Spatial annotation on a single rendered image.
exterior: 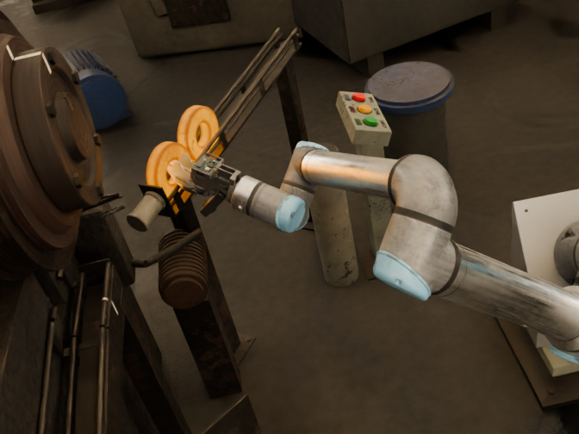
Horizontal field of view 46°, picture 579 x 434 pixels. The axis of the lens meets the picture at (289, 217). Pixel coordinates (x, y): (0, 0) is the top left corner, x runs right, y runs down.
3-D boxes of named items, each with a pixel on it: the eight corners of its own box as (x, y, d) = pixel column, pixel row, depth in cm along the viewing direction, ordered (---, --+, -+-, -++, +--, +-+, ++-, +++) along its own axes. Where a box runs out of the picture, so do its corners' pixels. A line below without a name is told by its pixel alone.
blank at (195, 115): (169, 129, 179) (179, 130, 177) (198, 93, 187) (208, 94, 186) (189, 173, 189) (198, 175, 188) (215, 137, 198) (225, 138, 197)
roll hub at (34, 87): (70, 244, 117) (-4, 100, 99) (84, 156, 139) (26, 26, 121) (102, 236, 117) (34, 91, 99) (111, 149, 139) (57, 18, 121)
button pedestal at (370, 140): (370, 286, 232) (345, 132, 194) (353, 241, 251) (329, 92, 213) (415, 275, 232) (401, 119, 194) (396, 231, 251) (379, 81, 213)
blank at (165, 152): (136, 168, 170) (147, 170, 168) (169, 128, 179) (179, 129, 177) (158, 212, 180) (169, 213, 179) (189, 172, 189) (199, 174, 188)
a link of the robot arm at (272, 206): (295, 236, 173) (287, 233, 163) (252, 217, 176) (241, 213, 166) (310, 202, 173) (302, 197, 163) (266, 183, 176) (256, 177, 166)
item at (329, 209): (328, 291, 234) (302, 167, 201) (321, 268, 243) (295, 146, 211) (362, 282, 234) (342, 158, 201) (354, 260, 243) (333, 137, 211)
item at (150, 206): (131, 230, 174) (122, 213, 170) (150, 205, 179) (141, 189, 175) (150, 234, 171) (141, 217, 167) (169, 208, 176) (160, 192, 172)
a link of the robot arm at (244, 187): (261, 199, 177) (243, 223, 171) (245, 192, 178) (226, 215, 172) (264, 174, 171) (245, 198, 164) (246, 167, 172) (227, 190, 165)
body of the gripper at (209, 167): (204, 150, 174) (245, 167, 171) (203, 174, 180) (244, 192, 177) (188, 167, 169) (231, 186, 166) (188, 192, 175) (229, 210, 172)
